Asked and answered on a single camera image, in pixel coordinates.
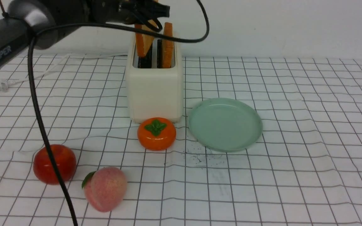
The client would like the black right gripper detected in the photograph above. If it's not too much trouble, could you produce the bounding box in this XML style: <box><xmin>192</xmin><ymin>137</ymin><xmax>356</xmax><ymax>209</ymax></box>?
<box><xmin>87</xmin><ymin>0</ymin><xmax>170</xmax><ymax>24</ymax></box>

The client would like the toast slice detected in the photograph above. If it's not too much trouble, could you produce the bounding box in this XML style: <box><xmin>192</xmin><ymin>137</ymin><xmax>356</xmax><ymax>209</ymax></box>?
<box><xmin>134</xmin><ymin>20</ymin><xmax>157</xmax><ymax>57</ymax></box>
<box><xmin>161</xmin><ymin>22</ymin><xmax>174</xmax><ymax>68</ymax></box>

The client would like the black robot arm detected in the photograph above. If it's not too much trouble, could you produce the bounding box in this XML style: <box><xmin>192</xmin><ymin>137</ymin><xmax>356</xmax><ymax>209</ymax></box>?
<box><xmin>0</xmin><ymin>0</ymin><xmax>170</xmax><ymax>68</ymax></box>

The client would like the cream white toaster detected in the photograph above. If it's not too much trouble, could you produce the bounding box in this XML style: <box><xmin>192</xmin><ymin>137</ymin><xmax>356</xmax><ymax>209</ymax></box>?
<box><xmin>125</xmin><ymin>39</ymin><xmax>185</xmax><ymax>123</ymax></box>

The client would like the orange persimmon with green leaf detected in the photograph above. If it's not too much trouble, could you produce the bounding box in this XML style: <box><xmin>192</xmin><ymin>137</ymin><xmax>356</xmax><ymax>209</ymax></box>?
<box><xmin>137</xmin><ymin>117</ymin><xmax>177</xmax><ymax>151</ymax></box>

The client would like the pale green round plate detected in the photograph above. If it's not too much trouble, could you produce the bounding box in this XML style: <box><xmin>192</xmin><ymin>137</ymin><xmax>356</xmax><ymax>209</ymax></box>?
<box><xmin>187</xmin><ymin>98</ymin><xmax>263</xmax><ymax>153</ymax></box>

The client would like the red apple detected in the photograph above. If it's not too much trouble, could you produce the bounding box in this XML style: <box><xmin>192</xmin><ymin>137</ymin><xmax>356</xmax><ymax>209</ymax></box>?
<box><xmin>33</xmin><ymin>144</ymin><xmax>77</xmax><ymax>185</ymax></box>

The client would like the pink peach with leaf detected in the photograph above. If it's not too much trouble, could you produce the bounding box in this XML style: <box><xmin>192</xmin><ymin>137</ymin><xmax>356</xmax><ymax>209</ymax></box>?
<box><xmin>81</xmin><ymin>166</ymin><xmax>128</xmax><ymax>212</ymax></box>

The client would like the white checkered tablecloth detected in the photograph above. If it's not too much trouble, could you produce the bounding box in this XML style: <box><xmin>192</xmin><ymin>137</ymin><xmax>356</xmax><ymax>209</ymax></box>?
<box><xmin>0</xmin><ymin>54</ymin><xmax>362</xmax><ymax>226</ymax></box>

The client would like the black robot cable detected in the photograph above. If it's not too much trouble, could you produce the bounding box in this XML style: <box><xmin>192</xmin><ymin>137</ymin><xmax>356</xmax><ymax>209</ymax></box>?
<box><xmin>27</xmin><ymin>0</ymin><xmax>210</xmax><ymax>226</ymax></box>

